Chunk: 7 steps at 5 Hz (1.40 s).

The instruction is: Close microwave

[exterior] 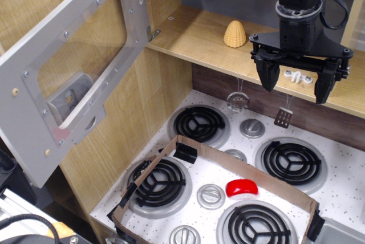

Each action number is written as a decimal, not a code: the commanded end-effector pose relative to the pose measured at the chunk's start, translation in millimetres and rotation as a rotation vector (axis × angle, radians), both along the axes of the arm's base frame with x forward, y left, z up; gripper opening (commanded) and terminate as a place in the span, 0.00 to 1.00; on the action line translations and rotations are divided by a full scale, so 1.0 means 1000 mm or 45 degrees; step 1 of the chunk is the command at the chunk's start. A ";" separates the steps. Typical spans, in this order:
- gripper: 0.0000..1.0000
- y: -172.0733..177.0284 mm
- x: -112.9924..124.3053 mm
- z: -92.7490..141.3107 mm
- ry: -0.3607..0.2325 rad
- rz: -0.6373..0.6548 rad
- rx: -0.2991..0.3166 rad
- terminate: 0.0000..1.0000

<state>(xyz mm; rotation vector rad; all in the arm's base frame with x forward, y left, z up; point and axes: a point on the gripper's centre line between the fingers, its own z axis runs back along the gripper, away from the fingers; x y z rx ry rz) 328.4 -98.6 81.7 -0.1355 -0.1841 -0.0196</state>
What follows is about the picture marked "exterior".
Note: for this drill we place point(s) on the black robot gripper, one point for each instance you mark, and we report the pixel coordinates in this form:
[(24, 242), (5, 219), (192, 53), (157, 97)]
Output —
[(301, 43)]

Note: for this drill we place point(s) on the grey toy microwave door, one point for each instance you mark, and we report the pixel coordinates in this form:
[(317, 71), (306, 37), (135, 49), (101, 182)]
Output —
[(28, 122)]

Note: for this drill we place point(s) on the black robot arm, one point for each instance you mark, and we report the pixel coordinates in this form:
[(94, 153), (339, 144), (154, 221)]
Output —
[(334, 12)]

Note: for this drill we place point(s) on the wooden microwave shelf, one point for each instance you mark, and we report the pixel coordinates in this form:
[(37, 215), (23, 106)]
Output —
[(197, 36)]

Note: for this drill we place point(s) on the white door catch clip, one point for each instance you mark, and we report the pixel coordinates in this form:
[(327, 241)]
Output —
[(297, 77)]

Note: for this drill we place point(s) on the hanging toy spatula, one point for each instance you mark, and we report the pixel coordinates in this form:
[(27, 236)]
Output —
[(284, 115)]

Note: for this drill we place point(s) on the hanging round toy strainer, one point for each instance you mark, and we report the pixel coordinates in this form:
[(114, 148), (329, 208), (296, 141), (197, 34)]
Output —
[(238, 101)]

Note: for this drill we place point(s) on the grey back stove knob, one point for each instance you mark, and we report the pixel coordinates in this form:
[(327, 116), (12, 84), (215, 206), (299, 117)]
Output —
[(252, 128)]

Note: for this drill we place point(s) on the grey stove knob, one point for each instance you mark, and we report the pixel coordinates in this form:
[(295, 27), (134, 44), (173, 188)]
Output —
[(211, 196), (184, 234), (252, 128)]

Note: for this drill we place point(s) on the yellow toy corn cob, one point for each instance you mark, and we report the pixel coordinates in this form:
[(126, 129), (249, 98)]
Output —
[(235, 35)]

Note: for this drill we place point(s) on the back right black burner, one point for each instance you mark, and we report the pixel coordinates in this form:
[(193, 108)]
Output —
[(293, 161)]

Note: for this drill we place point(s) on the black burner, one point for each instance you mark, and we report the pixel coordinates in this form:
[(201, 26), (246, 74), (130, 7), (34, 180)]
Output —
[(253, 221), (164, 192), (201, 123), (293, 161)]

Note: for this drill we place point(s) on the grey small middle knob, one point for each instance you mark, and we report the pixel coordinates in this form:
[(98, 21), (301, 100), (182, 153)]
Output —
[(236, 154)]

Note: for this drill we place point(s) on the back left black burner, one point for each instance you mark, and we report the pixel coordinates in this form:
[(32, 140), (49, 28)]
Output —
[(201, 123)]

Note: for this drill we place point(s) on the red white toy cheese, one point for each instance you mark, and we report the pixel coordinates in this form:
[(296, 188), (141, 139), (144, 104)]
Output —
[(241, 189)]

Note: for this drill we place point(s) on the brown cardboard fence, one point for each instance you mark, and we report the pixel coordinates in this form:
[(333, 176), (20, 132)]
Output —
[(207, 165)]

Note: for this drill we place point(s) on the grey centre stove knob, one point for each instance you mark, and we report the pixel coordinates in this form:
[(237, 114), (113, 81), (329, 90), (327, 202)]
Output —
[(211, 196)]

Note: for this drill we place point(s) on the front right black burner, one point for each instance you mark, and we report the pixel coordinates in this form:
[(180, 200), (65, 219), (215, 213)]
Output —
[(253, 221)]

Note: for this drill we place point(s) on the front left black burner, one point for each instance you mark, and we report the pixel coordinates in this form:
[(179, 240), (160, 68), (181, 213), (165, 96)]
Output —
[(164, 192)]

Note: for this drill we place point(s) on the grey front stove knob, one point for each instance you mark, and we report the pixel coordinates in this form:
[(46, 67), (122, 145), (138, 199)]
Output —
[(184, 234)]

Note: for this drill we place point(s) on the grey wall phone holder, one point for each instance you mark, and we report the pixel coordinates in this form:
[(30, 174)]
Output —
[(63, 101)]

